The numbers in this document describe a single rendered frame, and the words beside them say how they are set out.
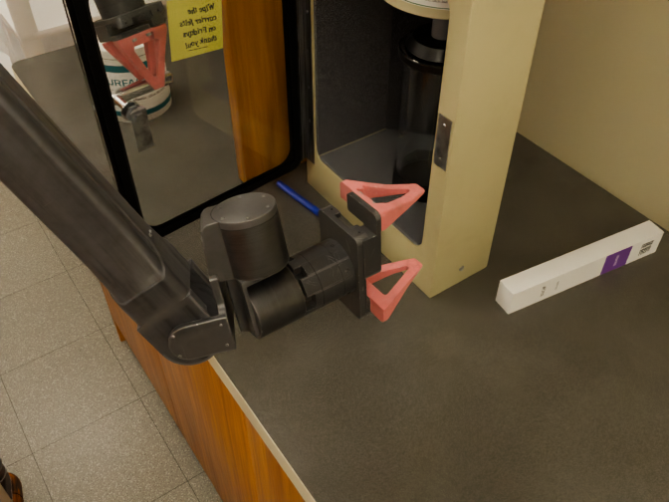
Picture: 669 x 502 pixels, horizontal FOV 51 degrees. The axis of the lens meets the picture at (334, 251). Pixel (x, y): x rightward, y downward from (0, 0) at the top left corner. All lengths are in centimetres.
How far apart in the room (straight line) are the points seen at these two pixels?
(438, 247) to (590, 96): 44
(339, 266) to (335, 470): 28
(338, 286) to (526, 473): 34
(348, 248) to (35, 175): 27
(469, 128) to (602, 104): 45
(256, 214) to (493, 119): 37
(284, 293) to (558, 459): 41
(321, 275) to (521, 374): 39
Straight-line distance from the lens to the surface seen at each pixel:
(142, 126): 90
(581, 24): 123
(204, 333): 62
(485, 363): 94
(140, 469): 197
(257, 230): 58
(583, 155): 130
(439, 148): 84
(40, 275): 252
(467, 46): 76
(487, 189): 93
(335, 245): 66
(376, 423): 87
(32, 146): 57
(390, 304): 71
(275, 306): 62
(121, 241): 59
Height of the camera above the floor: 168
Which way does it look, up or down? 44 degrees down
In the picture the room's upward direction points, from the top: straight up
